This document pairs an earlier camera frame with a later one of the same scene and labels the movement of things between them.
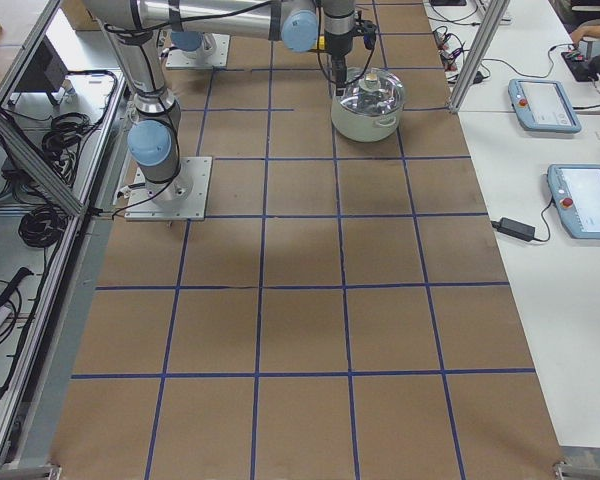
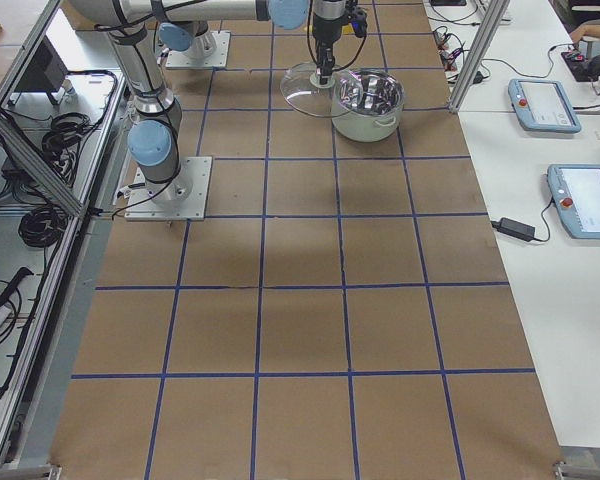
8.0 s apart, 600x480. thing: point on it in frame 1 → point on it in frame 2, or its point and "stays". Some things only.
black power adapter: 514,228 stays
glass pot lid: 372,91 → 341,96
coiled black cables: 43,226 stays
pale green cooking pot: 371,107 stays
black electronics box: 587,69 stays
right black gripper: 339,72 → 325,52
